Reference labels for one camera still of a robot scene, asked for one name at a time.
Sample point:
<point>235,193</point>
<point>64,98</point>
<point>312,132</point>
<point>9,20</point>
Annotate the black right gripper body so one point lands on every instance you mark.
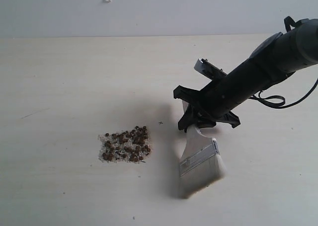
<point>218,98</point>

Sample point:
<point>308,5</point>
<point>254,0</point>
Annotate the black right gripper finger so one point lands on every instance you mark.
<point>205,122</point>
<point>189,117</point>

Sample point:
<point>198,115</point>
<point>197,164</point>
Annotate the wooden paint brush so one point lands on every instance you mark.
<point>200,164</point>

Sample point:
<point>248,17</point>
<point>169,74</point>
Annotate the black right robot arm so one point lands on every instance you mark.
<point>272,62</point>

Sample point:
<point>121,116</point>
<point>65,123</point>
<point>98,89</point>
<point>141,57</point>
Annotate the pile of rice and pellets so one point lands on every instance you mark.
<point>125,146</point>

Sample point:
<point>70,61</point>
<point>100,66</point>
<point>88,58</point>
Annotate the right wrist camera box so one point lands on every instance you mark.
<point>204,67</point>

